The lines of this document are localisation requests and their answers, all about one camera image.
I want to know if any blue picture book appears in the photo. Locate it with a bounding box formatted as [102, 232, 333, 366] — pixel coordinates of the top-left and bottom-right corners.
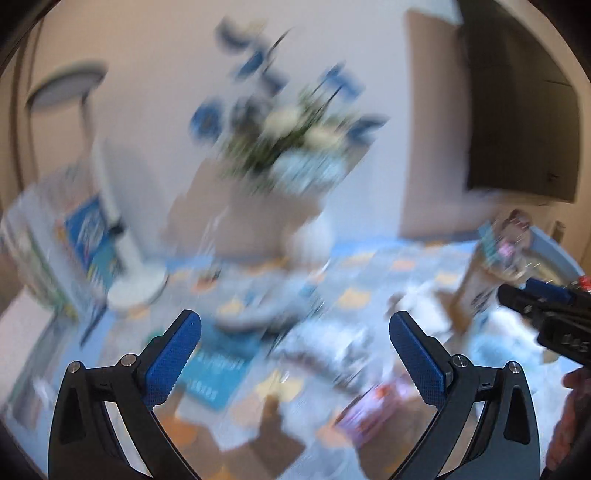
[61, 196, 124, 297]

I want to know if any black wall television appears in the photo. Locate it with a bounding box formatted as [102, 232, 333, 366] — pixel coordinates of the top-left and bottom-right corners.
[461, 0, 581, 204]

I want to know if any teal towel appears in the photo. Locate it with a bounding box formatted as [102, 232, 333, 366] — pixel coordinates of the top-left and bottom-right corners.
[178, 323, 260, 410]

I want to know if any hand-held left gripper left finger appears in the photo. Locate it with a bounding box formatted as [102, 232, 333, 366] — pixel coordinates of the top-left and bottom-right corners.
[48, 310, 202, 480]

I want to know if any white desk lamp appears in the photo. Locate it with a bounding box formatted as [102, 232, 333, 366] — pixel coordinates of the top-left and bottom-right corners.
[25, 60, 170, 313]

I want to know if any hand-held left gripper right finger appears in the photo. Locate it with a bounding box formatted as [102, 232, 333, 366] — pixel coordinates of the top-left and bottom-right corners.
[388, 311, 542, 480]

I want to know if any person's right hand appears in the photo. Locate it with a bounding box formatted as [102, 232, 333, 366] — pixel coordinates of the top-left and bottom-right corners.
[562, 368, 591, 418]

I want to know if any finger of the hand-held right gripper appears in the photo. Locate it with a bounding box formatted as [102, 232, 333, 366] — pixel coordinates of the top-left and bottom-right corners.
[525, 278, 574, 304]
[497, 283, 574, 329]

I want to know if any blue and white flower bouquet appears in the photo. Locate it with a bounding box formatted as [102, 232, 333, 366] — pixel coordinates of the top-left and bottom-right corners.
[191, 16, 389, 195]

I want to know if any printed table mat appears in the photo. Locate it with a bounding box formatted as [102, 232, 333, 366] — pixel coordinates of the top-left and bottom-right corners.
[28, 237, 555, 480]

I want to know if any round beige storage basket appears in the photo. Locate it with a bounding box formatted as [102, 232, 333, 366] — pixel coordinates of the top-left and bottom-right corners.
[455, 247, 502, 329]

